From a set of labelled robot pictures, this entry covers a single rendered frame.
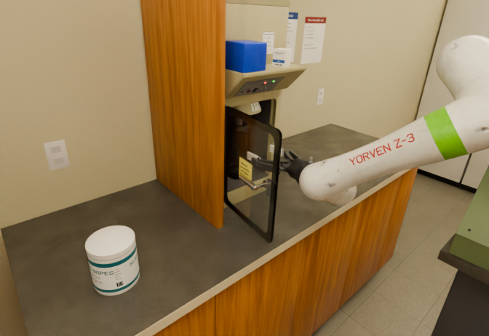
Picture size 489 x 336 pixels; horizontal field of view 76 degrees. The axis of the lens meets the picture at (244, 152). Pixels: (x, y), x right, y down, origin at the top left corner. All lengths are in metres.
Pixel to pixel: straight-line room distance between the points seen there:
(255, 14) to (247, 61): 0.21
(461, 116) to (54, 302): 1.11
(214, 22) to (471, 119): 0.68
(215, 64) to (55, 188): 0.83
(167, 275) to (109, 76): 0.79
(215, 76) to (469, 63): 0.64
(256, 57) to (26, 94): 0.80
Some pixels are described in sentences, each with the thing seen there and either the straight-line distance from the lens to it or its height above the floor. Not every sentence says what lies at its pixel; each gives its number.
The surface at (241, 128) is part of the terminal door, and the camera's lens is 1.03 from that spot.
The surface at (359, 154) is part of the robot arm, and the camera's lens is 0.84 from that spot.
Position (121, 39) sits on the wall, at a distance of 1.38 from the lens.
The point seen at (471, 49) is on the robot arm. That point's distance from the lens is 0.89.
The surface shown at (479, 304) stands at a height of 0.77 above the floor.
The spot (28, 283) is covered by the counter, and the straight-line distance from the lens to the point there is 1.17.
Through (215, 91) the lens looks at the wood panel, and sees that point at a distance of 0.99.
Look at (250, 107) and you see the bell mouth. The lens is 1.25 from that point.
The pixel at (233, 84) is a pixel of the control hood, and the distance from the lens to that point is 1.05.
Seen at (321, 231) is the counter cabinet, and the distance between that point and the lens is 1.44.
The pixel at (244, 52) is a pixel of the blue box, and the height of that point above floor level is 1.57.
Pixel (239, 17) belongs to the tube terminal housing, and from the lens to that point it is 1.12.
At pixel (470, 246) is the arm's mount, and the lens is 1.32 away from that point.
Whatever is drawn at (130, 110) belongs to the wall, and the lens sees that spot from 1.44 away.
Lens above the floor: 1.68
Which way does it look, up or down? 24 degrees down
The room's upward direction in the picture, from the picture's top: 2 degrees clockwise
